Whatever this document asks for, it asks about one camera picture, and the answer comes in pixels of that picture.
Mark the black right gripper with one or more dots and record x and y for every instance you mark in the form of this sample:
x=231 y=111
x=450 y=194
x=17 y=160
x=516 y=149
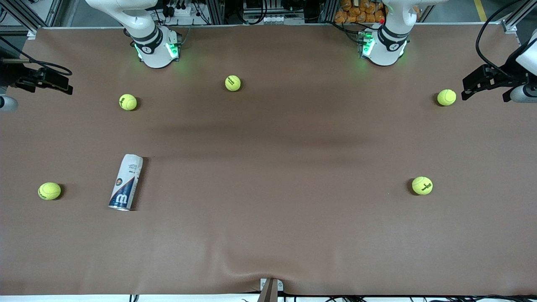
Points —
x=12 y=76

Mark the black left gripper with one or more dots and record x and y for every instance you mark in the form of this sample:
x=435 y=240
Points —
x=510 y=74

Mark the white blue tennis can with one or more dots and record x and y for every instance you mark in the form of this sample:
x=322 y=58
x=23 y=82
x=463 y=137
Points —
x=126 y=182

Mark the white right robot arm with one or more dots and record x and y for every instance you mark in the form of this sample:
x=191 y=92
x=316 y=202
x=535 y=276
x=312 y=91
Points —
x=153 y=46

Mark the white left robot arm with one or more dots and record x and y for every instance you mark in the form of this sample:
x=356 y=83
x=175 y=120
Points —
x=388 y=48

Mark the yellow-green tennis ball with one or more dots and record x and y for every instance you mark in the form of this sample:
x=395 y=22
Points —
x=422 y=185
x=233 y=83
x=49 y=191
x=128 y=102
x=446 y=97

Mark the bag of orange objects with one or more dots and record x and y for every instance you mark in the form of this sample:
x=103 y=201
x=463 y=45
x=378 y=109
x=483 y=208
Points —
x=356 y=11

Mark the white power strip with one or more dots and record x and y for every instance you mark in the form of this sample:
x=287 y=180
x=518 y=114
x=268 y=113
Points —
x=272 y=19

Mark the aluminium frame post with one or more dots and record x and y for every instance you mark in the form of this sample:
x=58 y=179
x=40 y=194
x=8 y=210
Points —
x=514 y=23
x=29 y=19

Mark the grey metal table bracket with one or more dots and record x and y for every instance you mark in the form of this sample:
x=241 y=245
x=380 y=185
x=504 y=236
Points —
x=271 y=289

